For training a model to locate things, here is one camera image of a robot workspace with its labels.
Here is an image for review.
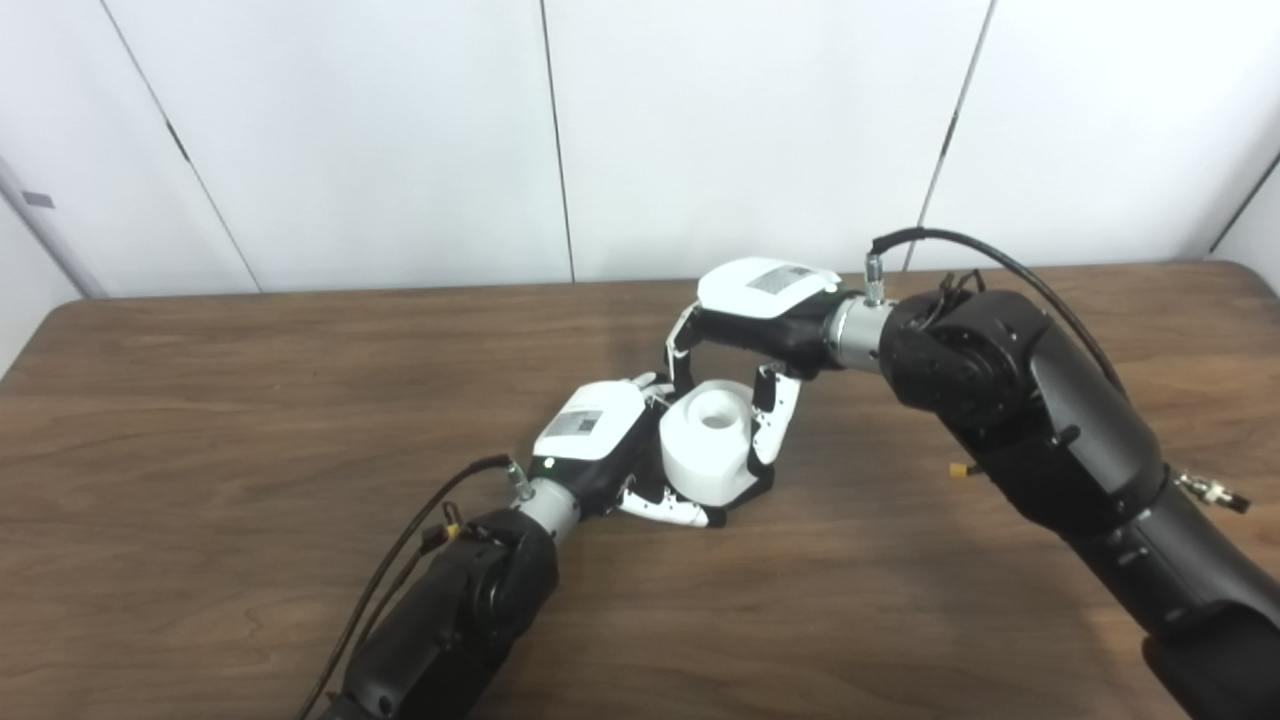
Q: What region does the white and black right hand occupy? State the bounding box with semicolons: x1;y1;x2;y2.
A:
663;257;846;469

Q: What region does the white and black left hand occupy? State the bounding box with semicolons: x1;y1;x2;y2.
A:
530;372;731;529

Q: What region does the round white cylinder piece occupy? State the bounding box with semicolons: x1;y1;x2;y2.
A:
660;380;761;504

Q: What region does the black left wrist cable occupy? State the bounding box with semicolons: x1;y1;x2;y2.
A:
295;455;536;720

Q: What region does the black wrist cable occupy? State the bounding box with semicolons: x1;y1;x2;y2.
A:
865;228;1253;516
295;455;536;720

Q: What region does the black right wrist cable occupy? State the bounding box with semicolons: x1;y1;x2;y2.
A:
865;228;1253;516

